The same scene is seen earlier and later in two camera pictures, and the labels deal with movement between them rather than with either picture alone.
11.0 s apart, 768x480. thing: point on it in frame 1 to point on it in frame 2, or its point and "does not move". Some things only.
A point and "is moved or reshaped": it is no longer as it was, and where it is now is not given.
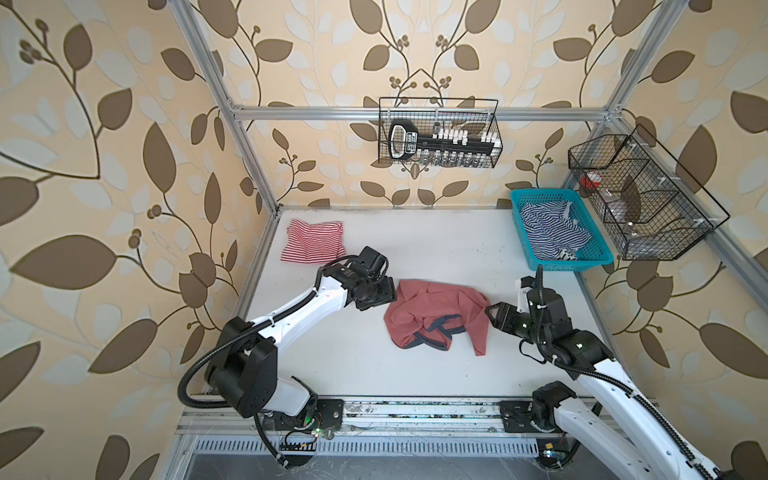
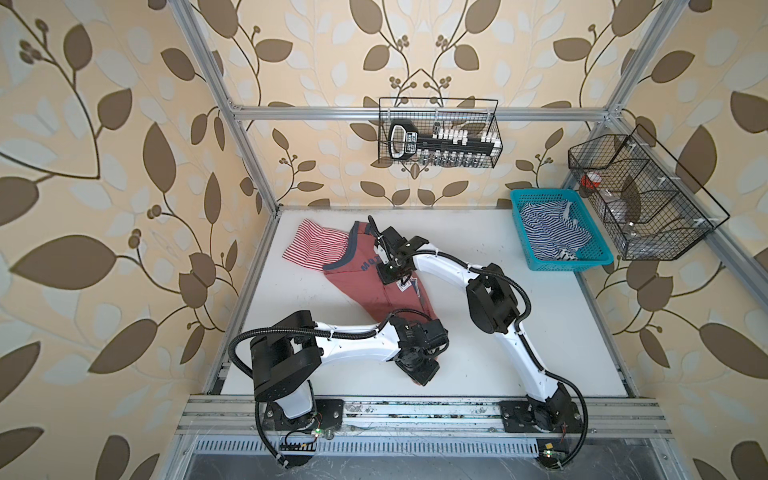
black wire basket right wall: x=651 y=208 does not move
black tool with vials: x=441 y=147 does not move
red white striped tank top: x=316 y=243 is moved or reshaped
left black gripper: x=389 y=292 to x=427 y=377
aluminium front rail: x=392 y=417 does not move
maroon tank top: x=427 y=313 is moved or reshaped
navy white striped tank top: x=552 y=231 does not move
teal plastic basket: x=558 y=230 does not move
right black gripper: x=503 y=315 to x=385 y=277
